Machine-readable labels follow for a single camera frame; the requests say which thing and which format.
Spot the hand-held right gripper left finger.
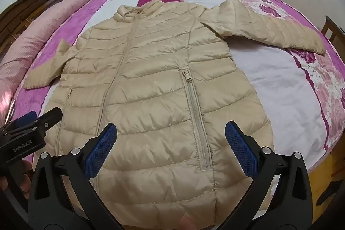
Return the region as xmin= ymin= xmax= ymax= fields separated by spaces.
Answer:
xmin=28 ymin=122 xmax=127 ymax=230

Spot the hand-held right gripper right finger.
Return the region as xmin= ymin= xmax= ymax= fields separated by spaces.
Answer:
xmin=216 ymin=120 xmax=314 ymax=230

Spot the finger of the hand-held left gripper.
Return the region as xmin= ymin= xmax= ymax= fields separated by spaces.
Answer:
xmin=12 ymin=111 xmax=38 ymax=128
xmin=37 ymin=108 xmax=63 ymax=130

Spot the beige puffer jacket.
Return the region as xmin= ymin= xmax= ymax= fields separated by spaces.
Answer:
xmin=24 ymin=0 xmax=326 ymax=230

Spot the person's left hand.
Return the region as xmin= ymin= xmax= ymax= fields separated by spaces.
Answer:
xmin=0 ymin=159 xmax=33 ymax=193

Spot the purple floral blanket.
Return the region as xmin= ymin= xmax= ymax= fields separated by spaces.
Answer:
xmin=5 ymin=0 xmax=345 ymax=174

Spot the pink rolled quilt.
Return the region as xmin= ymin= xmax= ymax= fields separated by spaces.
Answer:
xmin=0 ymin=0 xmax=97 ymax=123

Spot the dark wooden headboard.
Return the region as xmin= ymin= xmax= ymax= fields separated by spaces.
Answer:
xmin=0 ymin=0 xmax=68 ymax=58

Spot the wooden chair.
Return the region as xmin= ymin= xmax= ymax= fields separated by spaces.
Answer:
xmin=321 ymin=15 xmax=345 ymax=49

